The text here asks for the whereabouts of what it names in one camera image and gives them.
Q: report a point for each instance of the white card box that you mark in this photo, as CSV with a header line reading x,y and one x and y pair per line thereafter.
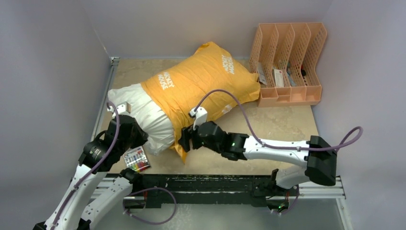
x,y
278,78

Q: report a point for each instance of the peach plastic file organizer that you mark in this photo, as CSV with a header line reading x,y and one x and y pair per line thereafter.
x,y
294,48

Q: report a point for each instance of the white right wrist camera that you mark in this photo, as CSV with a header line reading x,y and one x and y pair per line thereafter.
x,y
199,114

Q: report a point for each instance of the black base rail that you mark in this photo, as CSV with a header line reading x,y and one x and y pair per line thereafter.
x,y
154,190

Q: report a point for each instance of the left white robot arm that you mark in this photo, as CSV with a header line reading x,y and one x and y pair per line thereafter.
x,y
75,211

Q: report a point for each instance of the aluminium frame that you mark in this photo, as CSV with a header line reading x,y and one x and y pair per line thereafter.
x,y
274,123

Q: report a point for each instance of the white pillow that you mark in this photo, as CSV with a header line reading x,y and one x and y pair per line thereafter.
x,y
150,117

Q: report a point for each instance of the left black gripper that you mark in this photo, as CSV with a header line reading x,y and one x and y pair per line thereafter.
x,y
142,135

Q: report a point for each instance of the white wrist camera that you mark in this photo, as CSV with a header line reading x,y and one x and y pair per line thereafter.
x,y
121,109
199,114

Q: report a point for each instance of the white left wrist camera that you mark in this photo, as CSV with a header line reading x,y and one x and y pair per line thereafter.
x,y
121,109

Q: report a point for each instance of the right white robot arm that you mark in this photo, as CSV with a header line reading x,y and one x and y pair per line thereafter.
x,y
312,160

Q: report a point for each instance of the orange Mickey Mouse pillowcase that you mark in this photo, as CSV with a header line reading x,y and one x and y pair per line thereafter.
x,y
180,88

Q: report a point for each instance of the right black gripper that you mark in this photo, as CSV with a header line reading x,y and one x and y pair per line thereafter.
x,y
186,134

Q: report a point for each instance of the colourful marker pack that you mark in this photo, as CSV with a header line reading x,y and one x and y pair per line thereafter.
x,y
136,159

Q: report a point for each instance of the small paper packet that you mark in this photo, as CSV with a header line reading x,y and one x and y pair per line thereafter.
x,y
261,74

